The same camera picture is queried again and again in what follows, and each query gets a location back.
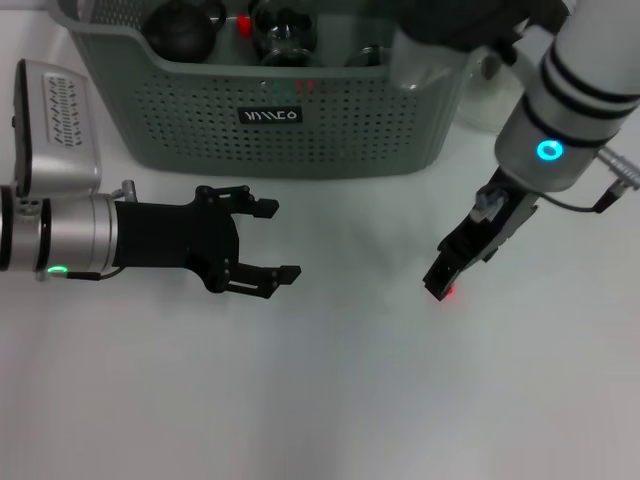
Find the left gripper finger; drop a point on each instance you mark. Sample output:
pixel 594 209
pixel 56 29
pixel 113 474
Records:
pixel 265 208
pixel 287 275

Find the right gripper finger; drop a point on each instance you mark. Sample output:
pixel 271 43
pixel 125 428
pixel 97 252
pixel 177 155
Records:
pixel 442 280

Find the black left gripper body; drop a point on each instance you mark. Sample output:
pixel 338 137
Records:
pixel 170 235

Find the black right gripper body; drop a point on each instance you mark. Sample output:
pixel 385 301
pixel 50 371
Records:
pixel 492 235

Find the small orange-red toy block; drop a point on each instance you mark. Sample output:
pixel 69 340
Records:
pixel 243 25
pixel 451 295

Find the glass teacup black holder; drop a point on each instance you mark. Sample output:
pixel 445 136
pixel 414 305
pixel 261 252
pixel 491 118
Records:
pixel 285 57
pixel 367 55
pixel 282 30

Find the grey-green perforated storage basket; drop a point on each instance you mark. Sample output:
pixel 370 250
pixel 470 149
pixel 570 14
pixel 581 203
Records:
pixel 325 140

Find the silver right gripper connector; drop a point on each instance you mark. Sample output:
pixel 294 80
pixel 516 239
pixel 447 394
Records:
pixel 487 205

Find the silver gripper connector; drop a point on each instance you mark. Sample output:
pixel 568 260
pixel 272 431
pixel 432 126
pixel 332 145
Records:
pixel 127 190
pixel 487 205

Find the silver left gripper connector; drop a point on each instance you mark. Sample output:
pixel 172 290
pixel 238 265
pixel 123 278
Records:
pixel 127 190

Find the glass carafe black lid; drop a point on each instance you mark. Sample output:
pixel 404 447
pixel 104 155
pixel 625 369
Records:
pixel 485 105

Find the dark round teapot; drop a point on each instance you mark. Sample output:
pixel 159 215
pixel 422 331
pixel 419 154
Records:
pixel 180 32

